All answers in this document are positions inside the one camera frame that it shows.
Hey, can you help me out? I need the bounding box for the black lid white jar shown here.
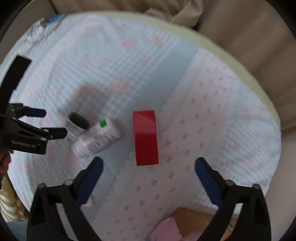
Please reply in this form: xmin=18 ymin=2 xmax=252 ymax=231
xmin=65 ymin=112 xmax=89 ymax=140

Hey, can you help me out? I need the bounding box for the white pill bottle green label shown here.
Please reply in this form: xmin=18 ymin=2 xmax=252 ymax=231
xmin=72 ymin=118 xmax=121 ymax=158

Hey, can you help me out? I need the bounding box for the red rectangular box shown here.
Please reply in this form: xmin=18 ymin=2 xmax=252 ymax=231
xmin=132 ymin=110 xmax=159 ymax=166

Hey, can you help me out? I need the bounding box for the person's left hand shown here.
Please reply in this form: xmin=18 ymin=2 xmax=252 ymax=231
xmin=0 ymin=148 xmax=14 ymax=178

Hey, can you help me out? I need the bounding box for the crumpled white blue cloth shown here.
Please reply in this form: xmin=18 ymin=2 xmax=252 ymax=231
xmin=25 ymin=14 xmax=67 ymax=45

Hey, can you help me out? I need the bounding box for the pink cardboard box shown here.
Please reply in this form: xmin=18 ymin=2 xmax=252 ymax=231
xmin=147 ymin=206 xmax=236 ymax=241

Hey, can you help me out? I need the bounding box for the blue checkered bed sheet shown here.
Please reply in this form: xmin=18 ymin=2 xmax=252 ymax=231
xmin=1 ymin=13 xmax=281 ymax=240

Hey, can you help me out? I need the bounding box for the beige curtain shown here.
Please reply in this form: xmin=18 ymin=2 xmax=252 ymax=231
xmin=53 ymin=1 xmax=295 ymax=132

